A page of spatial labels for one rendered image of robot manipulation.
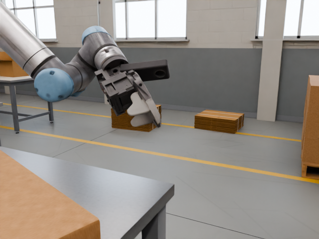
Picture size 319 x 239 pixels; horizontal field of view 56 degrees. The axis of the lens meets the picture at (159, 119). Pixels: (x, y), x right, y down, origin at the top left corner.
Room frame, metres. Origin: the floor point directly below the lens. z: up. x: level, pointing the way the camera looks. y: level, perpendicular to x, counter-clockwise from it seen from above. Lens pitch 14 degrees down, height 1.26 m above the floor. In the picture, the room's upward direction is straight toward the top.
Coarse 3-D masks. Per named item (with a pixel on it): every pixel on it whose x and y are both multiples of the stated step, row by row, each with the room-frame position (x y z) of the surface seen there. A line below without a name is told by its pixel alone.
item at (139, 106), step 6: (132, 96) 0.64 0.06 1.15; (138, 96) 0.64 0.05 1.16; (138, 102) 0.63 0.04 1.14; (144, 102) 0.62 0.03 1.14; (150, 102) 0.62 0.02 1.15; (132, 108) 0.62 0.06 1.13; (138, 108) 0.62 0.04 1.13; (144, 108) 0.62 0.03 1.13; (150, 108) 0.61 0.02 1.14; (156, 108) 0.62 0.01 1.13; (132, 114) 0.61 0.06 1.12; (138, 114) 0.61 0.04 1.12; (156, 114) 0.60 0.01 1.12; (156, 120) 0.60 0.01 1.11
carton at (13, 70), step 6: (0, 54) 4.80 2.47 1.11; (6, 54) 4.89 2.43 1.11; (0, 60) 4.68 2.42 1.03; (6, 60) 4.50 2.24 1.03; (12, 60) 4.57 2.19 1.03; (0, 66) 4.71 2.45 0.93; (6, 66) 4.64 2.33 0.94; (12, 66) 4.57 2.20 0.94; (18, 66) 4.64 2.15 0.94; (0, 72) 4.72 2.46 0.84; (6, 72) 4.65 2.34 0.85; (12, 72) 4.58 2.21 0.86; (18, 72) 4.64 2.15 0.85; (24, 72) 4.73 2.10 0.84
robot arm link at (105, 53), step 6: (102, 48) 0.76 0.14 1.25; (108, 48) 0.76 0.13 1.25; (114, 48) 0.76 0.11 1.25; (96, 54) 0.76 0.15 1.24; (102, 54) 0.75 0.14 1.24; (108, 54) 0.74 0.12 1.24; (114, 54) 0.74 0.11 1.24; (120, 54) 0.75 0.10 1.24; (96, 60) 0.75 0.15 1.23; (102, 60) 0.74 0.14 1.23; (96, 66) 0.76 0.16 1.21
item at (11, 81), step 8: (0, 80) 4.24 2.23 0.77; (8, 80) 4.18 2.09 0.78; (16, 80) 4.24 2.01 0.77; (24, 80) 4.36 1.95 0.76; (32, 80) 4.55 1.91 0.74; (16, 104) 4.25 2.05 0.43; (48, 104) 4.82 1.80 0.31; (0, 112) 4.86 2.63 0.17; (8, 112) 4.78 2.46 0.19; (16, 112) 4.23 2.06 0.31; (48, 112) 4.78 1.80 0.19; (16, 120) 4.22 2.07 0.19; (16, 128) 4.21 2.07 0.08
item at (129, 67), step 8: (128, 64) 0.73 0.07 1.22; (136, 64) 0.72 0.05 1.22; (144, 64) 0.72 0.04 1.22; (152, 64) 0.71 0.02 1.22; (160, 64) 0.71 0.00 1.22; (168, 64) 0.72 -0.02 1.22; (136, 72) 0.72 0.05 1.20; (144, 72) 0.72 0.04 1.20; (152, 72) 0.72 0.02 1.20; (160, 72) 0.71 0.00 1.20; (168, 72) 0.72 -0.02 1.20; (144, 80) 0.73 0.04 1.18; (152, 80) 0.73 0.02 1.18
